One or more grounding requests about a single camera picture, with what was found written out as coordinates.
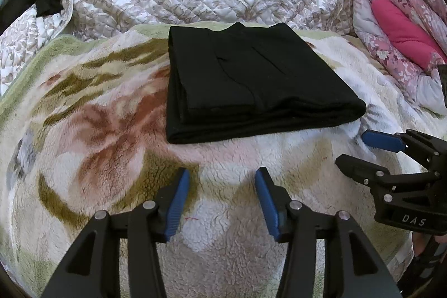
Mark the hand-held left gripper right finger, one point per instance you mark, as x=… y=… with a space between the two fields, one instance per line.
x=267 y=200

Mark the pink floral comforter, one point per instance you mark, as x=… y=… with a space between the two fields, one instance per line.
x=384 y=39

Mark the dark object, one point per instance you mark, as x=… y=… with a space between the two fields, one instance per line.
x=442 y=81

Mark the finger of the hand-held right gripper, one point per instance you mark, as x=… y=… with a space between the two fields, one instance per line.
x=382 y=141
x=363 y=170

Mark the pink cloth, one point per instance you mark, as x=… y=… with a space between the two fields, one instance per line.
x=405 y=29

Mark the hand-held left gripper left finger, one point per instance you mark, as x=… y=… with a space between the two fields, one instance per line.
x=176 y=200

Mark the black pants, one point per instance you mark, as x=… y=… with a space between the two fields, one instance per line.
x=244 y=81

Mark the floral fleece blanket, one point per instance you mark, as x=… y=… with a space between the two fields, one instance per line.
x=104 y=130

